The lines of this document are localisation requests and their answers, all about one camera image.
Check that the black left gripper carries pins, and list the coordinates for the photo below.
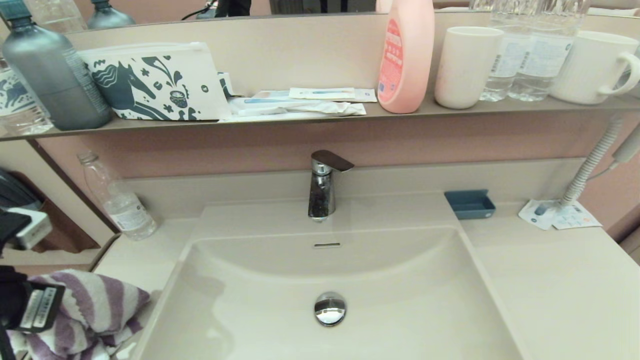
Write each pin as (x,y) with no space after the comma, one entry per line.
(25,302)

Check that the purple white striped towel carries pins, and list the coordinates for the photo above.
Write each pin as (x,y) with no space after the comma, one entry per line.
(95,310)

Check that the beige rectangular sink basin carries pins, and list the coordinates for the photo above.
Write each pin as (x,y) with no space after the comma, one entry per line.
(400,300)

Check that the brown hanging holder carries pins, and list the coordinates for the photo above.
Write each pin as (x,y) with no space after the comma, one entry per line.
(65,230)

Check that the dark grey item in holder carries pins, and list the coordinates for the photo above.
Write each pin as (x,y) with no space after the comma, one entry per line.
(15,192)

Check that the capless clear plastic bottle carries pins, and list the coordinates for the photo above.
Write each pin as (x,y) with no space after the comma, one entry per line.
(122,210)

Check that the clear plastic water bottle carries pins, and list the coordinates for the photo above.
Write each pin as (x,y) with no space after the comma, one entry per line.
(20,116)
(545,60)
(500,65)

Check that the grey bottle with teal cap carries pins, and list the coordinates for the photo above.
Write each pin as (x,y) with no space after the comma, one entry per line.
(52,80)

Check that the white pouch with blue horse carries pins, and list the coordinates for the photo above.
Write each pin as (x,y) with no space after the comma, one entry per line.
(150,84)

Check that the small white blue printed packet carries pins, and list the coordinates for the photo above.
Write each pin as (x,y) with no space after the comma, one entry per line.
(227,84)

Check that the chrome drain stopper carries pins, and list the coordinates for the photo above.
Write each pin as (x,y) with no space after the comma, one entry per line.
(330,309)

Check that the flat white toiletry packet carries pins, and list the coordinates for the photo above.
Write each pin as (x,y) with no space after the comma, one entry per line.
(280,117)

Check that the crumpled white toiletry packet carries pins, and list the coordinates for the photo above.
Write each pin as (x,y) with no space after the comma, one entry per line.
(300,106)

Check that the small beige toiletry packet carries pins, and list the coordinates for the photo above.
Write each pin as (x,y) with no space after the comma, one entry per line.
(322,93)

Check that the pink lotion bottle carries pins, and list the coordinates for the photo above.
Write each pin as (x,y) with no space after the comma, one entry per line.
(407,65)

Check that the blue soap tray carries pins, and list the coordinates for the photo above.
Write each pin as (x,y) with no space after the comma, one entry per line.
(470,206)

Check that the white printed paper leaflet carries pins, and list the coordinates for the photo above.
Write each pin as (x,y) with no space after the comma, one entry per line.
(580,217)

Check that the grey white hair dryer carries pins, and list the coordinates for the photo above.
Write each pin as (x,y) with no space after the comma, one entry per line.
(631,145)

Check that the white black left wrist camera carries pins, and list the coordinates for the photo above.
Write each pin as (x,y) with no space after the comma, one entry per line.
(30,227)

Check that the wall mirror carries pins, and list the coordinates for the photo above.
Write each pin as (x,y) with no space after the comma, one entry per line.
(150,10)

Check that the brown wall shelf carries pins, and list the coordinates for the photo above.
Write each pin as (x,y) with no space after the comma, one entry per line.
(525,106)

